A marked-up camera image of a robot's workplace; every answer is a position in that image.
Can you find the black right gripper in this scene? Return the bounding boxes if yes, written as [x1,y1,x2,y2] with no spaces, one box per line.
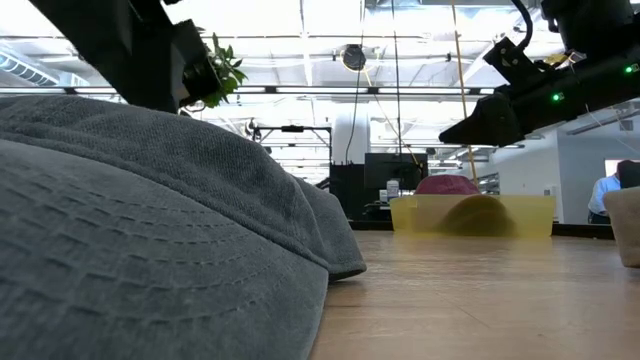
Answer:
[438,59,601,148]

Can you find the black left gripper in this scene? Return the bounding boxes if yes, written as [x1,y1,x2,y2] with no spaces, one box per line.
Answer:
[57,34,181,114]

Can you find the maroon baseball cap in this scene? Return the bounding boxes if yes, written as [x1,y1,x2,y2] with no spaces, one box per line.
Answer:
[438,194,517,238]
[413,174,481,197]

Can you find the blue-grey baseball cap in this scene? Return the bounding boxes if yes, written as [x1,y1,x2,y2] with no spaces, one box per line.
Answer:
[0,94,368,360]

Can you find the khaki baseball cap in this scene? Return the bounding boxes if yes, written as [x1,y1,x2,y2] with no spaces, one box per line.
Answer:
[602,186,640,269]

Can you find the green potted plant black pot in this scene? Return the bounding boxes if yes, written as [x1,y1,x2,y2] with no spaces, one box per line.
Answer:
[199,32,250,110]

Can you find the yellow plastic bin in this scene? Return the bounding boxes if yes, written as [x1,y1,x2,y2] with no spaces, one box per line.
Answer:
[389,193,558,239]

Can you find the black computer case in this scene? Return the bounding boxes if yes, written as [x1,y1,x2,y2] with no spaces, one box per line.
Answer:
[363,152,430,192]

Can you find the person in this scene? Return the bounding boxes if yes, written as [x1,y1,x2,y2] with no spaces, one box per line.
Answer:
[587,159,640,225]

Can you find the black cabinet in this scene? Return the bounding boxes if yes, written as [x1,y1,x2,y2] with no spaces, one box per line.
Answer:
[328,163,366,221]

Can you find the yellow cable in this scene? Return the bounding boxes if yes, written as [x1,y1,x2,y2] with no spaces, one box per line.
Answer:
[449,0,480,187]

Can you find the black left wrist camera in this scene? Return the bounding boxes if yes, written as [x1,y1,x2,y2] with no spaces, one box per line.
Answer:
[172,18,222,109]

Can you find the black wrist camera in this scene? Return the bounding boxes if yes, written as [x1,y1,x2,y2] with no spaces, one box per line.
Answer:
[172,18,222,109]
[482,36,544,90]

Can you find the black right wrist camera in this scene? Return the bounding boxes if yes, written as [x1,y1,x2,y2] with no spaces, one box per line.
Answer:
[482,36,544,90]

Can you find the black aluminium table frame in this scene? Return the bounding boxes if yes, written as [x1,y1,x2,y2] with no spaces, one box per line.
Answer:
[348,219,616,241]

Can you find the black hanging cable reel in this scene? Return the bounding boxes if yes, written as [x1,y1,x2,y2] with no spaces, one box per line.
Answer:
[340,43,368,73]

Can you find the horizontal ceiling light rail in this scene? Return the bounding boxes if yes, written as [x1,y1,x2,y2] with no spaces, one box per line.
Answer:
[0,84,497,97]

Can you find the distant black stand frame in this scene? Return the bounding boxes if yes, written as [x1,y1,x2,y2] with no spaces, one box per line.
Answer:
[244,117,334,166]

